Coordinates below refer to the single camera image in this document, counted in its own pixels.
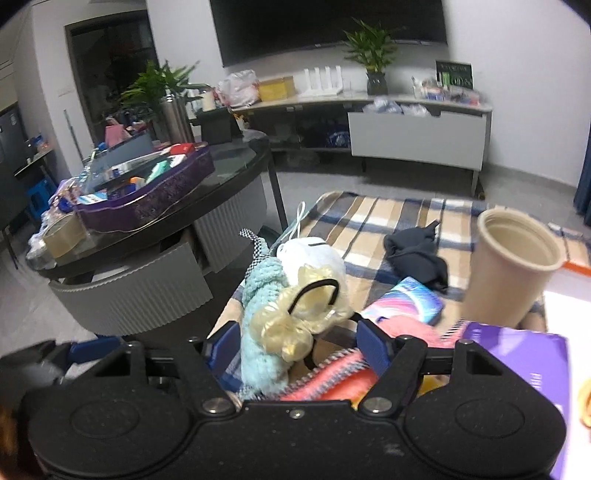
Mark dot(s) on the small potted green plant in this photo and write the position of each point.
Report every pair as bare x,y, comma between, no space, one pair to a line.
376,82

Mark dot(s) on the black and green box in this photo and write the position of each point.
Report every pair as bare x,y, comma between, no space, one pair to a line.
455,74

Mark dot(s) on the pink knit cloth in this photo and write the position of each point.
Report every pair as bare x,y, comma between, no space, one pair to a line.
332,369

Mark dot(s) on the blue stool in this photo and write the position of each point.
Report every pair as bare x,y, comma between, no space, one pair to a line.
39,196

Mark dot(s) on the crumpled plastic bags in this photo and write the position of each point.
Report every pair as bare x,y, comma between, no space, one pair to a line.
397,107

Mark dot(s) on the checkered ribbon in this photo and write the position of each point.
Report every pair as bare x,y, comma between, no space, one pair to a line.
256,249

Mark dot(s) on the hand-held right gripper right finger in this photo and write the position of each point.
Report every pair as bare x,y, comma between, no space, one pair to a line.
373,346

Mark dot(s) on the beige cup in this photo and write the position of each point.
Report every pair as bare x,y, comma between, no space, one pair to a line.
498,286

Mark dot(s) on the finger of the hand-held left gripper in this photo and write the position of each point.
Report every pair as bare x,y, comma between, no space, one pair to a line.
94,349

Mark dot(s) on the black television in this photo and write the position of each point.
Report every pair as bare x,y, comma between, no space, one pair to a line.
323,27

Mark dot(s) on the large leafy potted plant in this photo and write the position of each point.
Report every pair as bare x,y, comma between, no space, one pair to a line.
157,83

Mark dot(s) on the dark glass door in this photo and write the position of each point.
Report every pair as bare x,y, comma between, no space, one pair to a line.
111,69

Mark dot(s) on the plaid blanket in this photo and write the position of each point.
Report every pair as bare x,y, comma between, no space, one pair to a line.
351,221

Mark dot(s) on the dark blue curtain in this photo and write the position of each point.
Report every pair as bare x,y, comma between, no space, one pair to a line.
584,184

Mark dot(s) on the white television cabinet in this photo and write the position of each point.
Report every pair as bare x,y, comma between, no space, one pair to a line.
415,134

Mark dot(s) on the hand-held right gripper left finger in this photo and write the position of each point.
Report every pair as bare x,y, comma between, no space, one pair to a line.
222,346

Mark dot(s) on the pink paper bag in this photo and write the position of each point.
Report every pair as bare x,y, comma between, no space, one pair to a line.
116,134

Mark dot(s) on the pile of small items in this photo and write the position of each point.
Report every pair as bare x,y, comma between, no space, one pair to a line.
445,93

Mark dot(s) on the light blue knit cloth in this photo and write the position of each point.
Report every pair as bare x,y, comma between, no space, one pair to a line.
263,350

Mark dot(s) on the white box with orange rim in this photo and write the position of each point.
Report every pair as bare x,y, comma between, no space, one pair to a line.
568,295

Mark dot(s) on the round black table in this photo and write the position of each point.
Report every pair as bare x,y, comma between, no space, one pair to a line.
231,166

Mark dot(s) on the purple tray box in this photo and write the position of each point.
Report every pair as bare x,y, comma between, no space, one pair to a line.
157,198

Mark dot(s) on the black storage box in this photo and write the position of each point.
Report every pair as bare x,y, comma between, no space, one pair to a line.
217,123

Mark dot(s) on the white router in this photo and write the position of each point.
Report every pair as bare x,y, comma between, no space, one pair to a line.
323,83

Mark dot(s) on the brown tape roll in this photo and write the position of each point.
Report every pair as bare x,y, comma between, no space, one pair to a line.
64,240

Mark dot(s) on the white face mask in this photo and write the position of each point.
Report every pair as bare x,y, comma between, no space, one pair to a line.
314,256

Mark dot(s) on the white plastic bag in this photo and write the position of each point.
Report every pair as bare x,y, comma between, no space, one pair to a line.
238,90

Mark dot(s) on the yellowish plastic bag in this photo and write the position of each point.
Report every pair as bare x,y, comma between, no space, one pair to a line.
281,332

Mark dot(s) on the colourful tissue packet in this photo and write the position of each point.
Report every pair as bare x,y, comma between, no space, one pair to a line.
406,297

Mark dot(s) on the yellow box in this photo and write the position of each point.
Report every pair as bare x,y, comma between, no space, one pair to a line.
277,88

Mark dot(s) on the steel thermos flask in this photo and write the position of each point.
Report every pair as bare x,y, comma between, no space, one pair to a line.
178,121

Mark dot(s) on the dark cloth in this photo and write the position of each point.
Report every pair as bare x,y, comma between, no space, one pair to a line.
415,258

